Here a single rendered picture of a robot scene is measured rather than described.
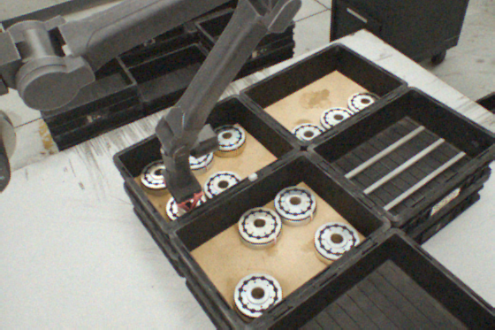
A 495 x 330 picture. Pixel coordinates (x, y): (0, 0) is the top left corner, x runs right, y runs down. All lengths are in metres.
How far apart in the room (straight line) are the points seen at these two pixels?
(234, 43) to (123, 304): 0.74
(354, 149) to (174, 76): 1.30
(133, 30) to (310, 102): 0.90
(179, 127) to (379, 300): 0.56
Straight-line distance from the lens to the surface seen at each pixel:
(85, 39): 0.71
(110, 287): 1.34
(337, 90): 1.57
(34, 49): 0.71
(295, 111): 1.49
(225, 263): 1.15
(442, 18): 2.91
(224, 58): 0.87
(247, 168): 1.33
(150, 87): 2.43
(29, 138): 3.00
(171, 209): 1.23
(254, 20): 0.82
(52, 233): 1.51
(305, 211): 1.19
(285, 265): 1.14
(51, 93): 0.71
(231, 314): 0.98
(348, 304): 1.10
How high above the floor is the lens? 1.80
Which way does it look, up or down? 44 degrees down
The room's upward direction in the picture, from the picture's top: 6 degrees counter-clockwise
